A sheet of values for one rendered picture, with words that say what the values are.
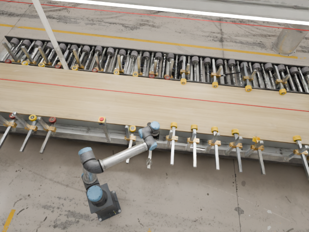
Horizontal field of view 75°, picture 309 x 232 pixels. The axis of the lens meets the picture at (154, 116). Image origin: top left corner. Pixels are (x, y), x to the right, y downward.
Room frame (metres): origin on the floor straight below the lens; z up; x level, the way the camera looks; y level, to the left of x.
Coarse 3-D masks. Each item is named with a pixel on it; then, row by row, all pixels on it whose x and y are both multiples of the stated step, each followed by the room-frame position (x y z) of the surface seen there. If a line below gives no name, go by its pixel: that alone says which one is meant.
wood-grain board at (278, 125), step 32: (0, 64) 2.04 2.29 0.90; (0, 96) 1.48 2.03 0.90; (32, 96) 1.52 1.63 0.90; (64, 96) 1.56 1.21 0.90; (96, 96) 1.60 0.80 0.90; (128, 96) 1.64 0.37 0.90; (160, 96) 1.68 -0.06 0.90; (192, 96) 1.73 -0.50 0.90; (224, 96) 1.77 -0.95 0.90; (256, 96) 1.81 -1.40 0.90; (288, 96) 1.86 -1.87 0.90; (160, 128) 1.19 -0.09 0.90; (224, 128) 1.26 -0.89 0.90; (256, 128) 1.29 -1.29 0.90; (288, 128) 1.33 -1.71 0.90
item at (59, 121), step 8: (0, 112) 1.32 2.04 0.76; (48, 120) 1.30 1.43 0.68; (64, 120) 1.29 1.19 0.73; (72, 120) 1.29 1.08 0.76; (112, 128) 1.27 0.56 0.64; (120, 128) 1.26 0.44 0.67; (136, 128) 1.26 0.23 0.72; (184, 136) 1.23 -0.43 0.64; (200, 136) 1.23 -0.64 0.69; (208, 136) 1.22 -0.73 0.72; (224, 136) 1.22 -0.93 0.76; (264, 144) 1.20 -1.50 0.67; (272, 144) 1.19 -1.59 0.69; (280, 144) 1.19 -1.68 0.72; (288, 144) 1.19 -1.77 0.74; (296, 144) 1.19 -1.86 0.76
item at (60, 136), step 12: (0, 132) 1.08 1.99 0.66; (12, 132) 1.07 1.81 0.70; (24, 132) 1.09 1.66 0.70; (36, 132) 1.10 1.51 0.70; (60, 132) 1.13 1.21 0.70; (108, 144) 1.03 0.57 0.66; (120, 144) 1.02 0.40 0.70; (132, 144) 1.04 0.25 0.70; (228, 156) 0.98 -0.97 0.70; (240, 156) 0.99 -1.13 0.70; (252, 156) 1.00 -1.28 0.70; (264, 156) 1.01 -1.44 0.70; (276, 156) 1.02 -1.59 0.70
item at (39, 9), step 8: (32, 0) 2.04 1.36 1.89; (248, 0) 1.33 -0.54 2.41; (256, 0) 1.32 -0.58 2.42; (264, 0) 1.32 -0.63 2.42; (272, 0) 1.32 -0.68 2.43; (280, 0) 1.32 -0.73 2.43; (288, 0) 1.32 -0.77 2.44; (296, 0) 1.32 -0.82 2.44; (304, 0) 1.31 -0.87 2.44; (40, 8) 2.06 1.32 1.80; (40, 16) 2.04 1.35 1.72; (48, 24) 2.07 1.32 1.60; (48, 32) 2.04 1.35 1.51; (56, 48) 2.04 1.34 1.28; (64, 64) 2.04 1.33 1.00
